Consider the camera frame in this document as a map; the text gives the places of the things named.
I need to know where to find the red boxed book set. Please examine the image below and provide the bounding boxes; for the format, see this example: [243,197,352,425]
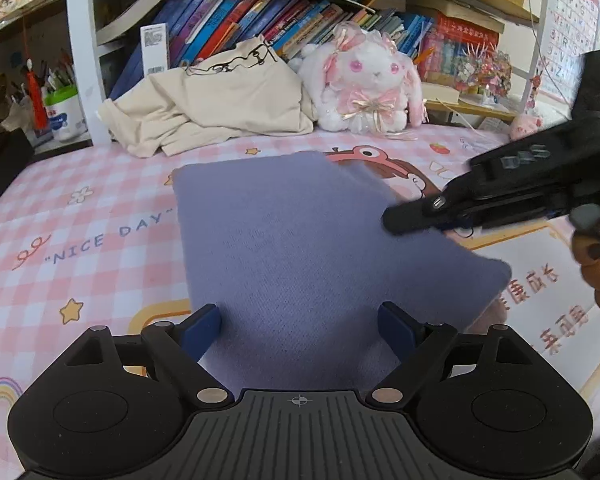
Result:
[424,14,501,92]

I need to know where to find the small pink plush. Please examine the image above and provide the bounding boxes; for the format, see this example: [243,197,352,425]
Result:
[508,112,544,142]

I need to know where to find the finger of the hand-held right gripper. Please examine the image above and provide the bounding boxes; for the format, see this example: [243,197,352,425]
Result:
[382,194,577,236]

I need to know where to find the white barcode box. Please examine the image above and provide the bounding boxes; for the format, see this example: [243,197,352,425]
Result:
[140,23,170,77]

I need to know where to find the purple and pink sweater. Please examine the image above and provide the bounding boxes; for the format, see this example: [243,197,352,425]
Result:
[172,150,513,393]

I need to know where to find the thick white book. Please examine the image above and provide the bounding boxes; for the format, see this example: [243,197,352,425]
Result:
[420,82,465,107]

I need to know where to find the beige cloth bag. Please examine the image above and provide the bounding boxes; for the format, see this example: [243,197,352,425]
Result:
[97,35,317,158]

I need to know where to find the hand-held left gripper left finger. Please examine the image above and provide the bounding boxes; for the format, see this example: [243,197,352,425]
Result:
[62,304,233,408]

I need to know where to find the red hanging tassel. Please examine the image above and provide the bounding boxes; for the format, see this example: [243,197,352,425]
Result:
[22,57,49,132]

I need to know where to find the large leaning book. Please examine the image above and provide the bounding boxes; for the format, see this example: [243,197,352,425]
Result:
[95,0,177,46]

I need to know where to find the bunch of pens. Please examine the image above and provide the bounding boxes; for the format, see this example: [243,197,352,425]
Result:
[10,50,77,107]

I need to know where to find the alphabet wall poster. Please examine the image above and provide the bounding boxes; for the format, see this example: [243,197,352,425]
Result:
[536,0,600,107]

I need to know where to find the white pink bunny plush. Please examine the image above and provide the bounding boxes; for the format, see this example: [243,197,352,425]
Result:
[287,22,431,136]

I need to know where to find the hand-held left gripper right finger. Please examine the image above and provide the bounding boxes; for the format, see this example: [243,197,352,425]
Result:
[370,302,536,408]

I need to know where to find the white pen cup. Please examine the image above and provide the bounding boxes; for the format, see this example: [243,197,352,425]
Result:
[45,85,89,142]

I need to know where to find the row of colourful books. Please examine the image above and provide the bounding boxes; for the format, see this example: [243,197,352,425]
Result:
[110,0,433,101]

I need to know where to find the white wooden bookshelf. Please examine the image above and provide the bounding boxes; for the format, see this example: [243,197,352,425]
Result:
[65,0,553,147]

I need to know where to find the pink checked printed mat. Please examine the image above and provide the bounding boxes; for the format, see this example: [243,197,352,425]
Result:
[0,122,600,461]

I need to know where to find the colourful paper ornament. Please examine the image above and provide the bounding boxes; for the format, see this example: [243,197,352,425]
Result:
[450,44,514,97]

